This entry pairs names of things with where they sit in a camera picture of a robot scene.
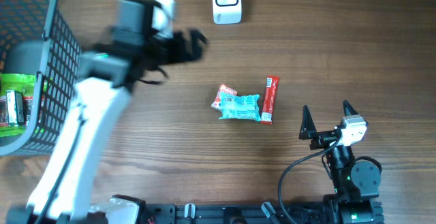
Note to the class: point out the teal tissue pack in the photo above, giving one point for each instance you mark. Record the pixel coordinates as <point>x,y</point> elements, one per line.
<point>239,107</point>

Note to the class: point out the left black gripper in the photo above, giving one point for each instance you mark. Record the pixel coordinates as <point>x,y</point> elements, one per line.
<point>182,52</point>

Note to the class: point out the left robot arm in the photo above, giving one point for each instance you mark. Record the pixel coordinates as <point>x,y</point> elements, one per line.
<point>143,39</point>

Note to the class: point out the white barcode scanner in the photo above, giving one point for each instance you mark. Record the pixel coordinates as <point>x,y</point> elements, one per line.
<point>227,12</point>

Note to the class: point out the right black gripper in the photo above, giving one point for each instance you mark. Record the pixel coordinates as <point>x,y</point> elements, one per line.
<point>308,132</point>

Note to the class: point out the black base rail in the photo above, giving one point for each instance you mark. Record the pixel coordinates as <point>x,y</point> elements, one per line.
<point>304,212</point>

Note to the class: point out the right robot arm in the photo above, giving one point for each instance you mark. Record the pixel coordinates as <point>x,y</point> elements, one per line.
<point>356,179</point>

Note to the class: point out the grey plastic mesh basket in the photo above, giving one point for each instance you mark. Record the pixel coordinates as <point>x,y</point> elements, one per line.
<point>37,42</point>

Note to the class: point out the green snack bag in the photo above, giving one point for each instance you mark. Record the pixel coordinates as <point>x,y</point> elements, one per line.
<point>24,84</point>

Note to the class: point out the green white small box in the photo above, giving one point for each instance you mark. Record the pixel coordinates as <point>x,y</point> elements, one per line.
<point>15,110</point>

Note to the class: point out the red snack bar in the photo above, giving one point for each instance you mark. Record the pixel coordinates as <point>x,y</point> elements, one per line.
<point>272,83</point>

